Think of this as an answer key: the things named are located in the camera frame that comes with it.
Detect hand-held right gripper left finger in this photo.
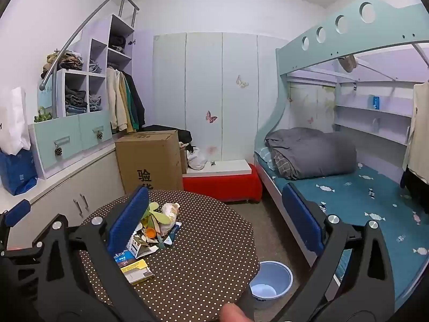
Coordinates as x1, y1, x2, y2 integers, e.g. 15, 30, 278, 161
35, 185, 150, 322

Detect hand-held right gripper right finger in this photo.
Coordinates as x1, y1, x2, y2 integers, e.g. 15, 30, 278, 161
235, 183, 398, 322

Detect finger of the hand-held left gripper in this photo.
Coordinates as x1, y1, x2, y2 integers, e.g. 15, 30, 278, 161
0, 199, 46, 269

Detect green paper wrapper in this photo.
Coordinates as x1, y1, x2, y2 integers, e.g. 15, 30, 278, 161
142, 202, 170, 229

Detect small white carton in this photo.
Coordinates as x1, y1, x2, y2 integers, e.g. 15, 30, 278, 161
125, 231, 158, 259

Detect blue and white packet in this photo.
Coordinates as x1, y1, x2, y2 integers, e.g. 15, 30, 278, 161
112, 249, 138, 266

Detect white snack bag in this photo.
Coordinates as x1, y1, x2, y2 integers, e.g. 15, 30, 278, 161
157, 203, 182, 237

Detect light blue plastic bin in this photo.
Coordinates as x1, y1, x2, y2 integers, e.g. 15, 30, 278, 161
249, 261, 294, 309

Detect person's right hand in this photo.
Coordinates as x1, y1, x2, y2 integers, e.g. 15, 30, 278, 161
219, 303, 249, 322

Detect blue shopping bag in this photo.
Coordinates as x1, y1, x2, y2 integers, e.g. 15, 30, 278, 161
0, 148, 38, 197

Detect grey plaid pillow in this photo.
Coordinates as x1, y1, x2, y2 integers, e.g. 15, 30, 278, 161
271, 149, 295, 179

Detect low white cabinet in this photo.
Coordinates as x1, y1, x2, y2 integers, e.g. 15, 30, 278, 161
7, 141, 126, 252

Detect large cardboard box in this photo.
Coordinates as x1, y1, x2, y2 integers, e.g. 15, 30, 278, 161
115, 130, 183, 195

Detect grey duvet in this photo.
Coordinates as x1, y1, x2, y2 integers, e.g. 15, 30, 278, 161
265, 127, 357, 180

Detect teal patterned bed sheet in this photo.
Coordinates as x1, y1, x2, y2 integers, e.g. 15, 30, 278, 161
255, 148, 429, 304

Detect blue checked pillow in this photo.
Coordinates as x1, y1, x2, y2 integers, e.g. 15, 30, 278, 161
256, 147, 277, 171

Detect brown polka dot tablecloth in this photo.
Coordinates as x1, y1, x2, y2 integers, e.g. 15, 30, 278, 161
75, 189, 260, 322

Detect red bench with white top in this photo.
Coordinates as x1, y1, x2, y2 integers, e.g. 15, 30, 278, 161
183, 159, 262, 204

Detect white plastic bag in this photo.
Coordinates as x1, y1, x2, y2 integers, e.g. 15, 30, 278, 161
187, 148, 208, 171

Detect mint and white stair cabinet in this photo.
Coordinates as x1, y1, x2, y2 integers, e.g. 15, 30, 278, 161
28, 14, 136, 179

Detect white paper bag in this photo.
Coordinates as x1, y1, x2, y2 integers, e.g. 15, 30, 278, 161
0, 86, 32, 155

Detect black clothes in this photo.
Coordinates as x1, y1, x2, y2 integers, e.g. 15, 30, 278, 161
141, 125, 195, 153

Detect small green plant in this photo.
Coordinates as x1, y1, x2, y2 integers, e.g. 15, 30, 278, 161
34, 107, 54, 123

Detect green hanging garment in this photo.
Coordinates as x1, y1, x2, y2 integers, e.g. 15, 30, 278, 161
129, 84, 138, 131

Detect beige hanging shirt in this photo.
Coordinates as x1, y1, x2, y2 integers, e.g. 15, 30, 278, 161
119, 74, 133, 134

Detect black hanging coat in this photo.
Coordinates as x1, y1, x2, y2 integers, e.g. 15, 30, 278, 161
124, 70, 146, 130

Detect cream hanging jacket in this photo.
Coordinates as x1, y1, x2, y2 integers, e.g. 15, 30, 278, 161
106, 67, 123, 131

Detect grey folded clothes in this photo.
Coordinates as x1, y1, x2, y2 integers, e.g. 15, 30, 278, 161
64, 85, 88, 116

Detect pale green wardrobe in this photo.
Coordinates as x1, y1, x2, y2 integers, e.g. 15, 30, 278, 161
152, 32, 292, 175

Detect pile of folded brown clothes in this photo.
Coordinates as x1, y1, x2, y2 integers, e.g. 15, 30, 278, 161
41, 50, 84, 79

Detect hanging brown hat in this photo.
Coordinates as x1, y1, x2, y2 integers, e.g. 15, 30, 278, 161
338, 54, 357, 72

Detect dark folded clothes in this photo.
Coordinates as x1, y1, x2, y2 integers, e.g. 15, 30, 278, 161
109, 34, 127, 54

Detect grey metal handrail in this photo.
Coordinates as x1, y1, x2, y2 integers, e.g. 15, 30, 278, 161
39, 0, 139, 116

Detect mint bunk bed frame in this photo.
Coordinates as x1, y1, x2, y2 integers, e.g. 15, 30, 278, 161
253, 0, 429, 312

